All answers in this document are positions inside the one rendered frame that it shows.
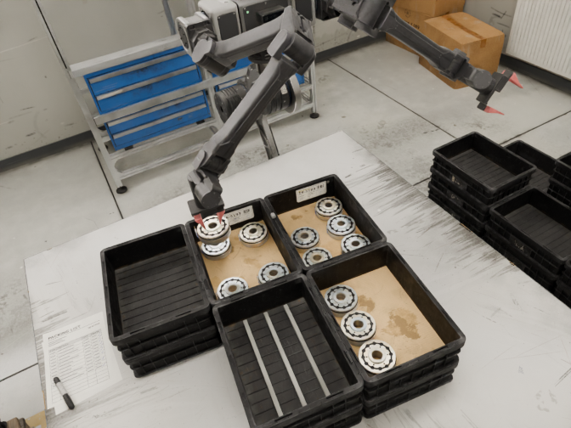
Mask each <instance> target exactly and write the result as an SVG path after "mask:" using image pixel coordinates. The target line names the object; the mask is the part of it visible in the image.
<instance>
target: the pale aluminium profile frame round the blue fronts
mask: <svg viewBox="0 0 571 428"><path fill-rule="evenodd" d="M31 1H32V3H33V5H34V8H35V10H36V11H37V14H38V16H39V19H40V21H41V22H42V25H43V27H44V30H45V31H46V33H47V35H48V38H49V41H50V42H51V44H52V46H53V48H54V51H55V53H56V55H57V57H58V59H59V62H60V64H61V66H62V68H63V70H64V73H65V75H66V77H67V79H68V81H69V83H70V85H71V88H72V90H73V92H74V94H75V96H76V99H77V101H78V103H79V105H80V107H81V109H82V112H83V114H84V116H85V118H86V120H87V122H88V125H89V127H90V129H91V131H92V133H93V136H94V138H95V140H96V142H97V144H98V146H99V148H98V150H99V151H101V153H102V155H103V157H104V159H105V162H106V164H107V166H108V168H109V170H110V173H111V175H112V177H113V179H114V181H115V183H116V186H117V187H118V189H117V190H116V192H117V193H118V194H123V193H125V192H126V191H127V187H126V186H123V185H122V182H121V180H122V179H124V178H126V177H131V176H132V175H135V174H137V173H140V172H143V171H146V170H149V169H150V168H153V167H156V166H159V165H161V164H164V163H167V162H169V161H173V160H175V159H177V158H180V157H182V156H185V155H188V154H191V153H193V152H196V151H198V150H200V149H201V148H202V147H203V145H204V144H205V142H206V141H207V142H208V141H209V140H210V139H207V140H204V141H202V142H199V143H197V144H193V145H190V146H189V147H186V148H183V149H180V150H177V151H175V152H172V153H170V154H168V155H163V156H162V157H159V158H156V159H154V160H150V161H148V162H145V163H143V164H141V165H138V166H135V167H132V168H129V169H127V170H125V171H120V170H117V169H115V167H114V165H115V164H116V161H118V159H121V158H123V157H126V156H128V155H132V154H135V153H137V152H139V151H142V150H145V149H148V148H151V147H154V146H156V145H158V144H162V143H165V142H167V141H170V140H172V139H175V138H179V137H181V136H183V135H186V134H189V133H191V132H195V131H198V130H200V129H202V128H205V127H209V128H210V129H211V130H212V132H213V133H214V134H215V133H216V132H218V131H219V130H220V128H221V127H222V126H223V121H222V120H221V118H220V116H219V114H218V110H217V108H216V105H215V100H214V94H215V92H214V88H213V86H216V85H218V84H220V83H223V82H227V81H230V80H233V79H235V78H238V77H241V76H244V75H246V73H247V68H248V66H246V67H243V68H240V69H238V70H233V71H231V72H229V73H228V74H227V75H226V76H223V77H220V76H215V77H212V75H211V73H210V72H208V71H207V69H205V68H203V67H201V68H202V71H203V75H204V77H203V78H202V82H197V83H195V84H192V85H189V86H187V87H182V88H180V89H177V90H174V91H171V92H169V93H164V94H162V95H159V96H156V97H154V98H151V99H146V100H144V101H141V102H138V103H136V104H131V105H129V106H126V107H123V108H120V109H118V110H113V111H111V112H108V113H105V114H103V115H100V114H99V112H98V113H95V114H92V115H91V113H90V111H89V109H88V106H87V104H86V102H85V100H84V98H83V96H82V95H83V94H85V93H90V91H89V89H88V87H86V88H84V89H81V90H80V88H79V87H78V85H77V83H76V79H75V77H74V76H73V74H72V72H71V68H70V66H69V64H68V62H67V60H66V58H65V55H64V53H63V51H62V48H61V46H60V45H59V42H58V39H57V37H56V36H55V34H54V30H53V28H52V26H51V24H50V22H49V20H48V17H47V15H46V13H45V11H44V9H43V6H42V4H41V2H40V0H31ZM161 1H162V5H163V8H164V11H165V15H166V17H167V23H168V26H169V30H170V32H171V36H172V35H175V34H177V32H176V28H175V25H174V21H173V18H172V12H171V9H170V6H169V2H168V0H161ZM185 1H186V4H187V8H188V11H189V17H190V16H194V15H195V12H196V10H195V3H194V0H185ZM67 71H69V73H70V75H71V78H72V79H70V77H69V75H68V72H67ZM306 71H308V77H307V76H305V75H304V83H305V84H303V85H301V86H300V89H301V94H302V99H304V100H305V101H306V102H307V103H304V104H302V105H301V108H300V110H299V111H297V112H294V113H291V114H290V113H288V112H286V111H285V110H284V111H281V112H280V113H277V114H274V115H271V116H268V117H267V121H268V124H269V123H272V122H274V121H278V120H280V119H283V118H285V117H287V116H290V115H294V114H296V113H298V112H301V111H304V110H307V109H309V108H311V111H313V113H312V114H310V117H311V118H318V117H319V113H315V112H317V111H318V110H317V95H316V81H315V67H314V62H313V63H312V64H311V65H310V66H309V68H308V69H307V70H306ZM203 89H207V92H208V95H207V96H206V98H207V102H208V105H209V110H210V113H211V118H209V117H208V118H206V119H204V120H201V121H197V122H196V123H195V124H192V125H189V126H187V127H183V128H180V129H178V130H176V131H173V132H169V133H167V134H164V135H161V136H159V137H156V138H152V139H150V140H147V141H145V142H142V143H140V144H135V145H134V146H132V145H130V146H128V147H126V148H124V149H122V150H119V151H117V152H114V153H112V154H110V155H109V153H108V151H107V149H108V146H107V145H105V144H104V142H106V141H109V140H110V136H109V134H108V132H107V130H105V131H102V130H99V129H98V128H97V127H96V126H97V125H100V124H103V123H105V122H107V121H112V120H115V119H117V118H120V117H123V116H125V115H130V114H132V113H135V112H138V111H141V110H144V109H147V108H149V107H152V106H155V105H158V104H162V103H165V102H167V101H170V100H173V99H177V98H180V97H183V96H185V95H188V94H191V93H195V92H198V91H200V90H203ZM307 90H309V92H310V96H309V95H308V94H306V93H305V92H304V91H307ZM210 105H211V106H210ZM120 179H121V180H120Z"/></svg>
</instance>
